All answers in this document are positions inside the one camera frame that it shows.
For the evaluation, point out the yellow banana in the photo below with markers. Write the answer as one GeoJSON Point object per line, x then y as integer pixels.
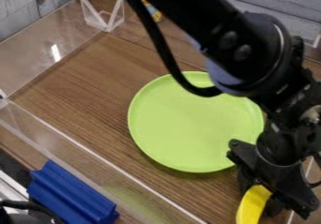
{"type": "Point", "coordinates": [252, 205]}

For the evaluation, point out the clear acrylic corner bracket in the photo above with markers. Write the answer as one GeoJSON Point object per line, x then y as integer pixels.
{"type": "Point", "coordinates": [104, 20]}

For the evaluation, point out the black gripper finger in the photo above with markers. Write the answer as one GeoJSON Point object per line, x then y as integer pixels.
{"type": "Point", "coordinates": [275, 207]}
{"type": "Point", "coordinates": [245, 180]}

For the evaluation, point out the yellow labelled tin can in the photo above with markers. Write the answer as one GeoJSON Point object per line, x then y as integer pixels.
{"type": "Point", "coordinates": [154, 12]}

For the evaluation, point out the green plate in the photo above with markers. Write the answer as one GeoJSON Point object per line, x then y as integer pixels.
{"type": "Point", "coordinates": [184, 130]}

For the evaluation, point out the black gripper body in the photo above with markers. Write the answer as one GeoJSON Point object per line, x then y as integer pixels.
{"type": "Point", "coordinates": [283, 178]}

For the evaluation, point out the blue plastic block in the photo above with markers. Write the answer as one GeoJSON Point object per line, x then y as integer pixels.
{"type": "Point", "coordinates": [69, 197]}

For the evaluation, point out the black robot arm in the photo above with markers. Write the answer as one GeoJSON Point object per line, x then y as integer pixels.
{"type": "Point", "coordinates": [256, 63]}

